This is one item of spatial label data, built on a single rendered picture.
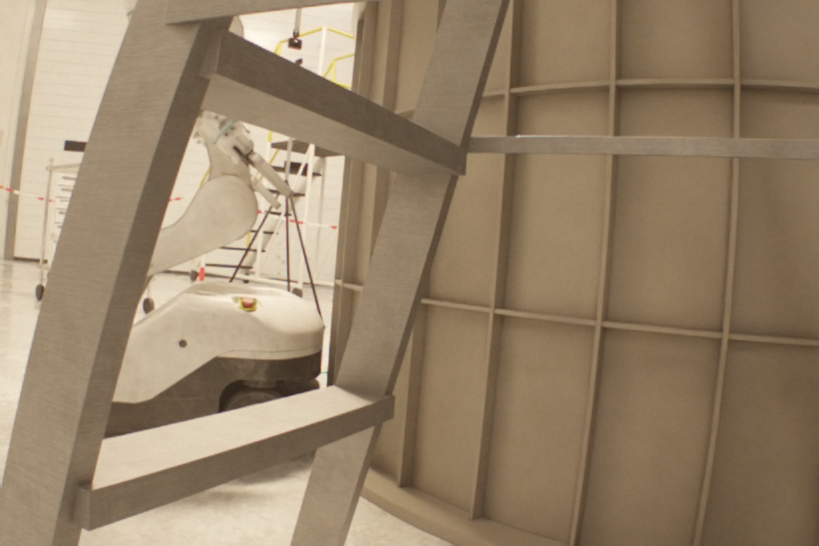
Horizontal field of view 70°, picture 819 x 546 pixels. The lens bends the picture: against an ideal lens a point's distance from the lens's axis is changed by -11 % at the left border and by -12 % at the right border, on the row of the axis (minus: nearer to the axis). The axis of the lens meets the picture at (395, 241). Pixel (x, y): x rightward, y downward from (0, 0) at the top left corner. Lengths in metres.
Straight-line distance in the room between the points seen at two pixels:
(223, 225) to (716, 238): 1.03
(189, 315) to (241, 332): 0.11
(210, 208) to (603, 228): 0.88
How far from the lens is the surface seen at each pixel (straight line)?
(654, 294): 1.05
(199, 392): 1.40
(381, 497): 1.28
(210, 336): 1.38
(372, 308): 0.82
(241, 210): 1.53
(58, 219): 5.97
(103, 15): 9.61
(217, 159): 1.59
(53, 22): 9.73
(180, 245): 1.53
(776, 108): 1.09
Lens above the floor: 0.48
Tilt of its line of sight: 1 degrees up
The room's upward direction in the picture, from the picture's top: 5 degrees clockwise
